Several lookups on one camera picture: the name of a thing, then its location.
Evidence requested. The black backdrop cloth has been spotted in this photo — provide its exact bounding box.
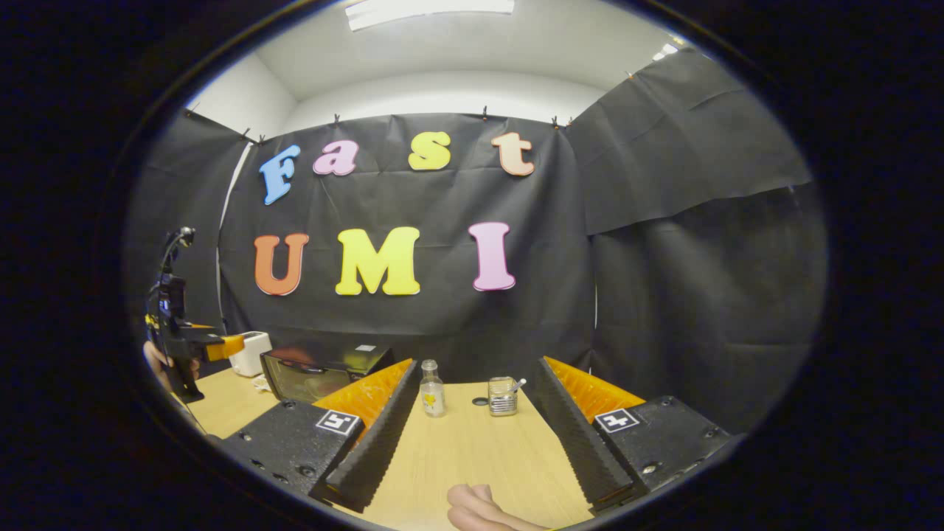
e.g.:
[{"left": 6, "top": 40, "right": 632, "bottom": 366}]
[{"left": 122, "top": 48, "right": 827, "bottom": 436}]

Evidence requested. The black electric oven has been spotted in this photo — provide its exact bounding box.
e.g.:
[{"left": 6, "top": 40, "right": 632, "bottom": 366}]
[{"left": 260, "top": 343, "right": 395, "bottom": 403}]

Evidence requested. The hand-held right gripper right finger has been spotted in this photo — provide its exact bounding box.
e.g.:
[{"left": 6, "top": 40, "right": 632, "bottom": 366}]
[{"left": 536, "top": 356, "right": 740, "bottom": 516}]

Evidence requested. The large ceiling light panel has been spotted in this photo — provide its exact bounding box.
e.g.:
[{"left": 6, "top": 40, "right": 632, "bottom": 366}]
[{"left": 345, "top": 0, "right": 516, "bottom": 32}]

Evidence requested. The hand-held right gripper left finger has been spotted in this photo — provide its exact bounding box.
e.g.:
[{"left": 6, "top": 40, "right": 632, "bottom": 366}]
[{"left": 220, "top": 358, "right": 419, "bottom": 513}]

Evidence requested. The clear bottle with yellow label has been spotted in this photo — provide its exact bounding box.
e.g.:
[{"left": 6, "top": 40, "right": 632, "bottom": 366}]
[{"left": 420, "top": 359, "right": 445, "bottom": 418}]

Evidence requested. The metal mesh utensil holder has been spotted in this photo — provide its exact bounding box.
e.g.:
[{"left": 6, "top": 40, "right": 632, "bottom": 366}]
[{"left": 488, "top": 377, "right": 518, "bottom": 417}]

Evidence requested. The white toaster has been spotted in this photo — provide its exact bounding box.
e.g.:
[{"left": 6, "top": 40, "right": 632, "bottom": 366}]
[{"left": 227, "top": 331, "right": 272, "bottom": 378}]

